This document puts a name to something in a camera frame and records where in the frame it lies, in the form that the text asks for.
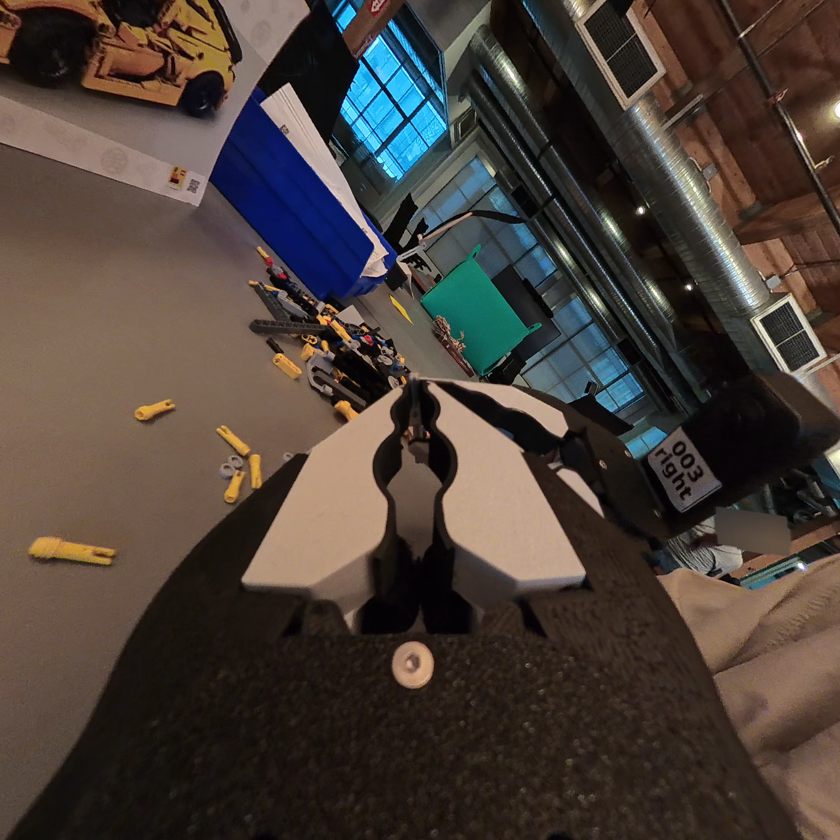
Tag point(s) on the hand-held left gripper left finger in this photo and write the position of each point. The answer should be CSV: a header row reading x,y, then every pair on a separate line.
x,y
315,525

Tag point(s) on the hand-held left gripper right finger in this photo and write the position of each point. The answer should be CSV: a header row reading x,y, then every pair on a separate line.
x,y
512,525

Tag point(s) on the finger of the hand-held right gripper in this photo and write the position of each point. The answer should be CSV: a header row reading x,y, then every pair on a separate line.
x,y
581,489
518,403

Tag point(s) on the small grey Technic assembly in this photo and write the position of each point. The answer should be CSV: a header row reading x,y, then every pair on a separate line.
x,y
417,420

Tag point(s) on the person's right forearm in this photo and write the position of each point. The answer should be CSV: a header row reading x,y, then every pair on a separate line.
x,y
741,610

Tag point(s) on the grey desk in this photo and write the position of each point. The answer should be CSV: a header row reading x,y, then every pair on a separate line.
x,y
98,328

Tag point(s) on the black monitor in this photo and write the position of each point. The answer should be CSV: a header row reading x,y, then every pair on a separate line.
x,y
531,302

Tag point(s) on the teal folding bin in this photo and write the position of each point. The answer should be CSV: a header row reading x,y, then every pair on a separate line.
x,y
472,308

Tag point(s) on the yellow paper slip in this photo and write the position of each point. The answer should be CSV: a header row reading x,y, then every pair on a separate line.
x,y
400,308

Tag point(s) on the yellow holed toy brick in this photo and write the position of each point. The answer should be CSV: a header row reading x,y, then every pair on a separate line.
x,y
287,365

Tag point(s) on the pile of toy bricks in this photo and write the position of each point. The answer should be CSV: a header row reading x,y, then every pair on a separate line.
x,y
354,367

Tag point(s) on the long dark grey beam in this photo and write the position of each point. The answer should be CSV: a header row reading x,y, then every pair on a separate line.
x,y
282,323

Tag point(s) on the white air vent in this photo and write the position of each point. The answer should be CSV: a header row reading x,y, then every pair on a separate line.
x,y
787,334
620,49

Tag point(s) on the blue storage bin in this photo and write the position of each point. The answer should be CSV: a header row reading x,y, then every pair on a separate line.
x,y
282,197

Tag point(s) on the person's beige jacket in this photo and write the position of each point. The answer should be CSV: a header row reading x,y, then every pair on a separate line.
x,y
787,754

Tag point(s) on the blue bin with papers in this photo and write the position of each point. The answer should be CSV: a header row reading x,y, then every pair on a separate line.
x,y
308,138

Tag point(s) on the black upright panel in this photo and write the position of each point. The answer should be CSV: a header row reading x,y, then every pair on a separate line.
x,y
315,59

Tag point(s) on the white instruction booklet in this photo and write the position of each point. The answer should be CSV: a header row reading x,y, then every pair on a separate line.
x,y
249,85

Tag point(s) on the silver ventilation duct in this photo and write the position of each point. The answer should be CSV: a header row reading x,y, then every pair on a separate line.
x,y
682,197

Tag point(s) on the brown post red label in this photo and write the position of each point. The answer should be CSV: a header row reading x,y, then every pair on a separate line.
x,y
367,23

